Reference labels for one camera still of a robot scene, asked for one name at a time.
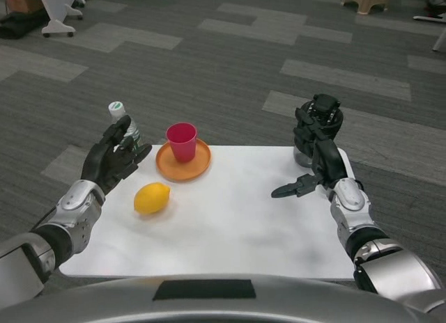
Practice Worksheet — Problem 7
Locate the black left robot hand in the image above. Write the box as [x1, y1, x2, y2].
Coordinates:
[80, 116, 153, 195]

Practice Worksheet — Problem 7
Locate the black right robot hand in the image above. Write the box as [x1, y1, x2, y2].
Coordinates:
[271, 93, 348, 199]

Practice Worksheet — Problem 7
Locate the yellow lemon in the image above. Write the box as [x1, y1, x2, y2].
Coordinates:
[134, 182, 171, 216]

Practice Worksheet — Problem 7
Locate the clear glass jar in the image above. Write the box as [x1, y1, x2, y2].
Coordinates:
[293, 145, 314, 168]

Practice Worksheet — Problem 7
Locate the clear plastic water bottle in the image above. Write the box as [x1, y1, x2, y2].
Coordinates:
[107, 101, 144, 153]

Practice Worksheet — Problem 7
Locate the pink plastic cup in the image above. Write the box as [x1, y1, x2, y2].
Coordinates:
[165, 123, 198, 163]

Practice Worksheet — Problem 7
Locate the orange plate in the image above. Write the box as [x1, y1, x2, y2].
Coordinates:
[155, 139, 213, 182]

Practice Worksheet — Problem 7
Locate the white wheeled stand base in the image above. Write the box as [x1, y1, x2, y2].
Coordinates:
[36, 0, 86, 38]

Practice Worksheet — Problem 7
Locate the silver robot chest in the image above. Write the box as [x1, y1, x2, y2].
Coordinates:
[0, 274, 446, 323]

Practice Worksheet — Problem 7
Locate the white desk leg frame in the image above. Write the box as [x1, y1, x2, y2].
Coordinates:
[413, 13, 446, 52]

